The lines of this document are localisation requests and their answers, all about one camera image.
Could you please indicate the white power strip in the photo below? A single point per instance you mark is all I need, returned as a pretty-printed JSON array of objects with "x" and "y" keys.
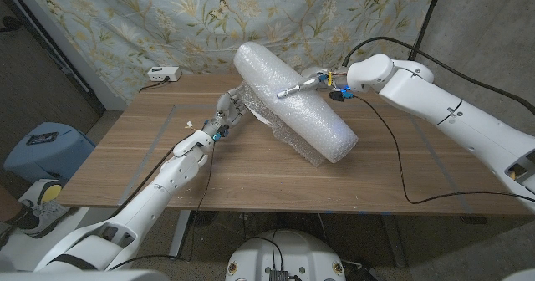
[{"x": 165, "y": 74}]

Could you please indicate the bubble wrap roll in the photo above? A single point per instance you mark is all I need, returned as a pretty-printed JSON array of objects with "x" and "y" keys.
[{"x": 309, "y": 113}]

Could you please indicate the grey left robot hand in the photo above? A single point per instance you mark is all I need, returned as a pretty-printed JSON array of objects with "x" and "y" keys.
[{"x": 230, "y": 109}]

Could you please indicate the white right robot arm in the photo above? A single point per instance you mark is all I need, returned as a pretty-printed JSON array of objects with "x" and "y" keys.
[{"x": 439, "y": 109}]

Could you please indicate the grey white sneaker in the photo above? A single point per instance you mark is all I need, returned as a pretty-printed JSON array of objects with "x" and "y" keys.
[{"x": 37, "y": 220}]

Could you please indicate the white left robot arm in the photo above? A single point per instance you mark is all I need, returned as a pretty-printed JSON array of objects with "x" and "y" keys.
[{"x": 154, "y": 199}]

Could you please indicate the grey table leg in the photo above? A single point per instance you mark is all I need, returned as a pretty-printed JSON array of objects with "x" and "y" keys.
[
  {"x": 395, "y": 243},
  {"x": 179, "y": 235}
]

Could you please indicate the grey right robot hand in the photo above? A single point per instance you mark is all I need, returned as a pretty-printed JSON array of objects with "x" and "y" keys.
[{"x": 309, "y": 83}]

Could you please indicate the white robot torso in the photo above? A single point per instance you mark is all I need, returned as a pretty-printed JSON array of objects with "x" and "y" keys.
[{"x": 259, "y": 256}]

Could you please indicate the person bare lower leg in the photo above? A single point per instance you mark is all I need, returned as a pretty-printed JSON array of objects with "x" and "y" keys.
[{"x": 6, "y": 207}]

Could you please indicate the black backdrop stand pole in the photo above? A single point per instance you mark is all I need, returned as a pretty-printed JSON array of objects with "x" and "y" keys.
[{"x": 431, "y": 1}]

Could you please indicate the floral printed backdrop cloth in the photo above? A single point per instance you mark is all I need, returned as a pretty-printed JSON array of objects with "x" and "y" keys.
[{"x": 125, "y": 21}]

